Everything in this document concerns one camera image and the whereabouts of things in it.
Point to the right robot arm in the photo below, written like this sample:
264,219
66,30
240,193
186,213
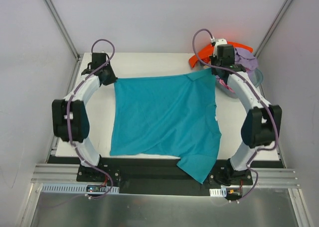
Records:
261,126

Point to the teal t shirt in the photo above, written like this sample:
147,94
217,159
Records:
169,116

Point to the white cable duct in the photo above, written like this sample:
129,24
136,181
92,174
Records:
79,189
222,192

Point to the left aluminium frame post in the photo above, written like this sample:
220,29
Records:
61,27

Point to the right aluminium frame post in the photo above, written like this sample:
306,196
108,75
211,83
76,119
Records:
275,23

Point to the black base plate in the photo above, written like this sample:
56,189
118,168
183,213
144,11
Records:
157,177

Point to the lilac t shirt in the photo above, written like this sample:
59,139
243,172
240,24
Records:
245,58

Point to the aluminium frame post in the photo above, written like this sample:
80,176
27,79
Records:
61,27
275,23

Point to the right white cable duct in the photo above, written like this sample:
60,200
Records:
222,192

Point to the grey-blue plastic basket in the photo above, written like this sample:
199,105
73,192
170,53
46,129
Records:
256,77

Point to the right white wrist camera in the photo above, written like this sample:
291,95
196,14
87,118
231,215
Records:
216,42

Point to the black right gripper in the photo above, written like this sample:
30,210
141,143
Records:
215,69

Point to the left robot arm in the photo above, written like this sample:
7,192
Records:
70,119

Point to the left white cable duct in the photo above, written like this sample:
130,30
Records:
79,189

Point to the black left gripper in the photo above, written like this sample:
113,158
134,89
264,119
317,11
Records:
109,77

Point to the pink t shirt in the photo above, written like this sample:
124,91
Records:
224,86

